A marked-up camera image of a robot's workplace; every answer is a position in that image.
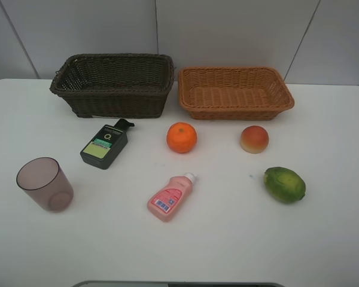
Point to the orange tangerine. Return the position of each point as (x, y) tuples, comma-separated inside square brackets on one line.
[(181, 137)]

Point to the pink detergent bottle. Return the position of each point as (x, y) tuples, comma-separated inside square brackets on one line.
[(167, 201)]

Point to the red yellow peach fruit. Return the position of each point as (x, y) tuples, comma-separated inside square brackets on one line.
[(254, 139)]

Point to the black green pump bottle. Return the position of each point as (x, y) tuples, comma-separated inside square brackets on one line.
[(106, 145)]

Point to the green lime fruit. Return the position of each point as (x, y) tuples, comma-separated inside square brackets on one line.
[(284, 184)]

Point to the translucent purple plastic cup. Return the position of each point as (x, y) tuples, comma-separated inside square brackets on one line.
[(44, 181)]

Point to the orange wicker basket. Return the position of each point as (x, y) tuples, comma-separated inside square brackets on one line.
[(233, 93)]

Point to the dark brown wicker basket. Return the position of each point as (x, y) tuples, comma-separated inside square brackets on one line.
[(125, 85)]

